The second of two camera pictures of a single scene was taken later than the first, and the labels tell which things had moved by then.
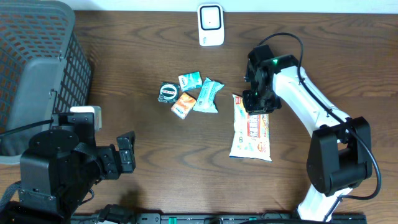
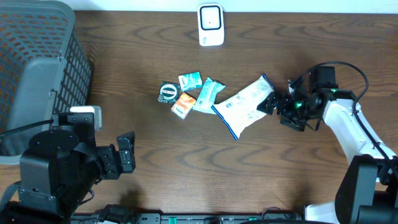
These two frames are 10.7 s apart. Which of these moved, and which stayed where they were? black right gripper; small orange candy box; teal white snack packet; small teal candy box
Moved: black right gripper
Stayed: small teal candy box; teal white snack packet; small orange candy box
